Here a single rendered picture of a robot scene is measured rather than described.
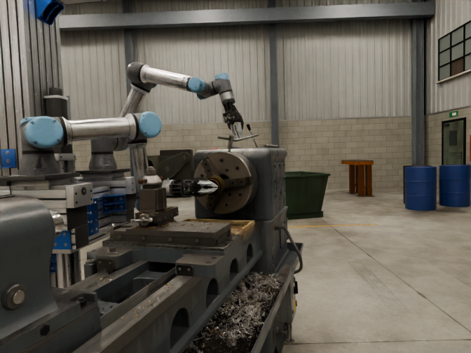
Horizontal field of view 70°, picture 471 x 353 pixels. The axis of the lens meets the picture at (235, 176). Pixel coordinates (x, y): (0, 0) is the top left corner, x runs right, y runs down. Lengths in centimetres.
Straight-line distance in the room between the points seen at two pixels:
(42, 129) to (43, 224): 77
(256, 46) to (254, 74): 94
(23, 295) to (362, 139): 1210
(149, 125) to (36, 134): 44
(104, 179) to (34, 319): 133
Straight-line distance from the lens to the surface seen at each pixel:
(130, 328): 79
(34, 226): 70
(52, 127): 144
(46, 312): 74
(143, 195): 125
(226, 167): 168
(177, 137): 1191
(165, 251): 117
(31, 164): 157
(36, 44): 195
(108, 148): 200
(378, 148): 1266
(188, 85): 176
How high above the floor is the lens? 121
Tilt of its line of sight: 3 degrees down
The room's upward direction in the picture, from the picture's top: 2 degrees counter-clockwise
